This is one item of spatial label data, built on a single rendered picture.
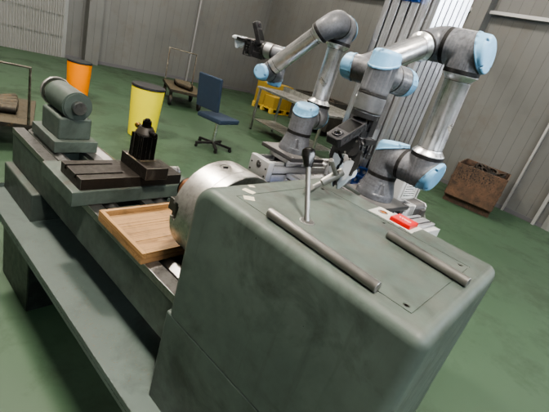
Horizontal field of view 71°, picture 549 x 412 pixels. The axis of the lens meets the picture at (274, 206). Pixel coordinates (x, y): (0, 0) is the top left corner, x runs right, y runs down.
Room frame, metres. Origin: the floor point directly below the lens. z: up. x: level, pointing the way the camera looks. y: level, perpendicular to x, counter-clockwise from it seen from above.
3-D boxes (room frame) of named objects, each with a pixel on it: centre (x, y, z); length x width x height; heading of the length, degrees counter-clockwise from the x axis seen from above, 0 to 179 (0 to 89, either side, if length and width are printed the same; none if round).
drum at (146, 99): (5.05, 2.05, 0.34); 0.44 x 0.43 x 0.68; 48
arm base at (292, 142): (1.84, -0.01, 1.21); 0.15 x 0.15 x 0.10
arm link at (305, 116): (1.85, -0.01, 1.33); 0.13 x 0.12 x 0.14; 158
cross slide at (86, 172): (1.46, 0.63, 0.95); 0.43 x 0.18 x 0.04; 143
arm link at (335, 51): (1.96, -0.06, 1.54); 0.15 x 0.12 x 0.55; 158
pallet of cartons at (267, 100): (10.88, 0.79, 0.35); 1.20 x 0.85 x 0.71; 137
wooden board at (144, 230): (1.23, 0.36, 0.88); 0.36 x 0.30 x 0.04; 143
